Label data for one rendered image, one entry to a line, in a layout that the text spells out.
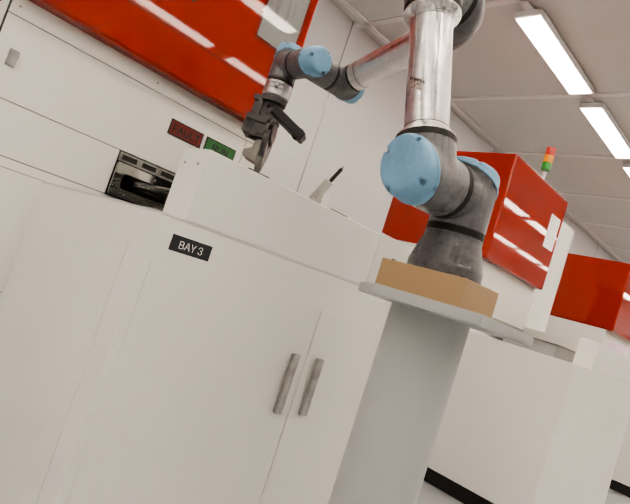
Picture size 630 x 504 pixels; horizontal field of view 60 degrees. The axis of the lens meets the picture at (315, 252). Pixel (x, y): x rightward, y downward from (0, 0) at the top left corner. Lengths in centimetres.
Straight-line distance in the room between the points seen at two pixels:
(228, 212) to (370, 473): 56
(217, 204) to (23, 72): 69
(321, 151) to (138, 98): 260
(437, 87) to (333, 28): 320
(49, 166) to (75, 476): 82
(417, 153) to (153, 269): 51
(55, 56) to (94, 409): 92
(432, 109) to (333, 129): 318
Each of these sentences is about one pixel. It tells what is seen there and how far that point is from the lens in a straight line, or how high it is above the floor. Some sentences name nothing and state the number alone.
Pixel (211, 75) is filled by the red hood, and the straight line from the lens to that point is 174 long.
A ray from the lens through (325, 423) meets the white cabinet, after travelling 144.
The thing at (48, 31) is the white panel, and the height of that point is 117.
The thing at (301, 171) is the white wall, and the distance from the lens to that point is 401.
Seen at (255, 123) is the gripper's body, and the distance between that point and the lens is 149.
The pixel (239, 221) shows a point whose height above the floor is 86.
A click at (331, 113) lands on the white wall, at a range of 420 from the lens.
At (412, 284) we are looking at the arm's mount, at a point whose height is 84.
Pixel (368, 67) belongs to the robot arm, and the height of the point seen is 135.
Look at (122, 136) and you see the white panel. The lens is 165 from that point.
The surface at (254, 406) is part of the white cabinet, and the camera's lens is 125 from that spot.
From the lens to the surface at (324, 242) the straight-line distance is 126.
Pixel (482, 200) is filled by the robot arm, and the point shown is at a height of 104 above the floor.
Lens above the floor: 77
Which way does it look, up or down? 4 degrees up
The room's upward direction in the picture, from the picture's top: 18 degrees clockwise
